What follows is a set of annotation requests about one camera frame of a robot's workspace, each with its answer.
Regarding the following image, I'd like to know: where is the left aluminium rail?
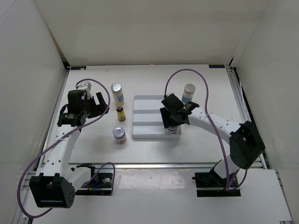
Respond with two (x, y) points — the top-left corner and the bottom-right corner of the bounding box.
(35, 67), (71, 173)

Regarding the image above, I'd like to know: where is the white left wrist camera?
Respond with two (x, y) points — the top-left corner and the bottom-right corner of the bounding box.
(75, 81), (92, 98)

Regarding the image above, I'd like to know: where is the right blue corner label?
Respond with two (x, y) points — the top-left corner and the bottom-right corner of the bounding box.
(208, 64), (225, 69)

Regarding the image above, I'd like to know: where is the blue corner label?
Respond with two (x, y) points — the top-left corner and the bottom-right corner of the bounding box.
(70, 66), (86, 70)
(208, 64), (225, 69)

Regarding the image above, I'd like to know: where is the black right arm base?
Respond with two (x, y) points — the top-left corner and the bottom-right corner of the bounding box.
(192, 172), (241, 197)

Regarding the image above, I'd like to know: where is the white divided tray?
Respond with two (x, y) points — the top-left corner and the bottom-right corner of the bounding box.
(131, 95), (181, 140)

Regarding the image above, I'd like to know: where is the front aluminium rail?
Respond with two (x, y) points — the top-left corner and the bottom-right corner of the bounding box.
(68, 160), (264, 169)

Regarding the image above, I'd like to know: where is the right aluminium rail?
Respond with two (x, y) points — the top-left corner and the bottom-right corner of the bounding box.
(228, 67), (267, 168)

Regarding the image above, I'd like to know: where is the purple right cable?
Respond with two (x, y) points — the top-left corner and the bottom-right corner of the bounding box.
(163, 68), (248, 192)

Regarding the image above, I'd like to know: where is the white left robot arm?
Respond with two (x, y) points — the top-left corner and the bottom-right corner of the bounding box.
(29, 90), (109, 208)

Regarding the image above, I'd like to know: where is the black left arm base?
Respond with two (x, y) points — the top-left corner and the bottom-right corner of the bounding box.
(72, 162), (116, 196)

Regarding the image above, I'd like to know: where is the tall white shaker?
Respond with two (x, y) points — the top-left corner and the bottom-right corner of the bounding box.
(111, 83), (125, 106)
(182, 84), (196, 104)

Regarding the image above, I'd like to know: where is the red-lid jar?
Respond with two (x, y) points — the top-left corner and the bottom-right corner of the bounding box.
(165, 126), (181, 135)
(112, 126), (127, 144)

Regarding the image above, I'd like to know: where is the aluminium rail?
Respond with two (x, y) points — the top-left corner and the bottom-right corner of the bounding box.
(228, 67), (267, 168)
(35, 67), (71, 173)
(68, 160), (264, 169)

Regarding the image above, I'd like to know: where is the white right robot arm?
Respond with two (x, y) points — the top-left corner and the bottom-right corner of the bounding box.
(160, 94), (265, 189)

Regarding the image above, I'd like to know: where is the small yellow bottle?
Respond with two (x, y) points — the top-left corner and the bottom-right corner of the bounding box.
(116, 105), (126, 122)

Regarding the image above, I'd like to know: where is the left blue corner label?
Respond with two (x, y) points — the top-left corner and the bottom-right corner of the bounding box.
(70, 66), (86, 70)

